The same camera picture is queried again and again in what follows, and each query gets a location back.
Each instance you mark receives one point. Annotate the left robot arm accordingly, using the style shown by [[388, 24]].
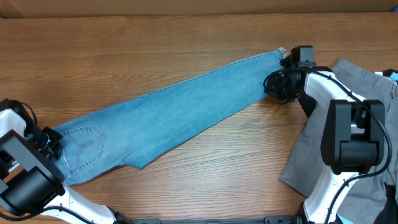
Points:
[[31, 184]]

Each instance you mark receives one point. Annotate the light blue denim jeans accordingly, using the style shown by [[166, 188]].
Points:
[[138, 131]]

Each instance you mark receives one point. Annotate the black garment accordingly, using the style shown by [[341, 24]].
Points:
[[308, 104]]

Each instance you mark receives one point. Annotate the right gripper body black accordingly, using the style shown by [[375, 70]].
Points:
[[282, 87]]

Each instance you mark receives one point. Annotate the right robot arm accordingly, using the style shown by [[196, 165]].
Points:
[[355, 143]]

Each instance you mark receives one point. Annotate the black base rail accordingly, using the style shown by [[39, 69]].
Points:
[[211, 221]]

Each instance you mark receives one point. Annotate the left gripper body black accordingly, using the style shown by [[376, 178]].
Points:
[[47, 139]]

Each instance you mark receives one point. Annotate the grey trousers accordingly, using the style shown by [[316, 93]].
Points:
[[367, 197]]

